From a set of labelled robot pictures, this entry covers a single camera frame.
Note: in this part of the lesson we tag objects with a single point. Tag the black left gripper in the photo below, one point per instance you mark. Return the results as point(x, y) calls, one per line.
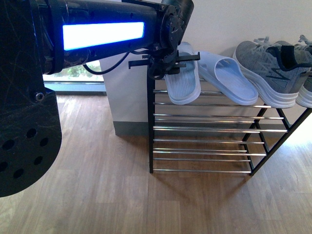
point(159, 65)

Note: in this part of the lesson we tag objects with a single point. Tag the light blue slide slipper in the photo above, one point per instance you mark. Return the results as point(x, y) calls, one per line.
point(225, 74)

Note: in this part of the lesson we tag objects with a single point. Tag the grey sneaker white sole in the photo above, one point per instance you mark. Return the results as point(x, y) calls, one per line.
point(303, 54)

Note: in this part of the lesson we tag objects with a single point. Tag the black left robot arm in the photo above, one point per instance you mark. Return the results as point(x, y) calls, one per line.
point(43, 37)

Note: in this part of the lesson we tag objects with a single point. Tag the black metal shoe rack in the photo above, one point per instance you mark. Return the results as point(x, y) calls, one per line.
point(213, 134)

